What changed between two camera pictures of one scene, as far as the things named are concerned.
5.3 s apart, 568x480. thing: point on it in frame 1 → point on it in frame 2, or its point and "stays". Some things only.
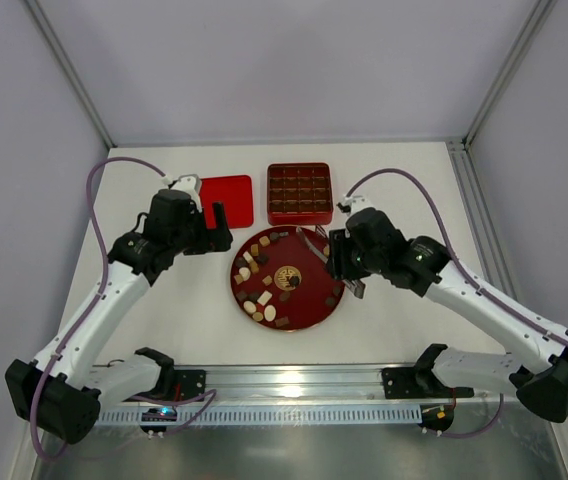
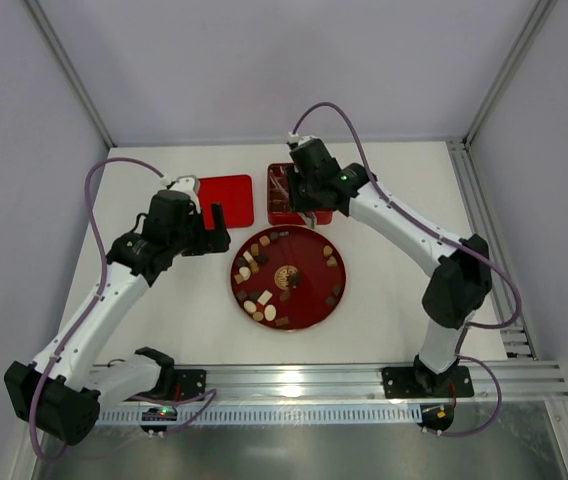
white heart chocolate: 245,273 stays
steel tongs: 358,289 → 309,218
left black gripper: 209,236 stays
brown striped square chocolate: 282,321 stays
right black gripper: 337,255 → 306,201
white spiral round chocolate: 249,306 stays
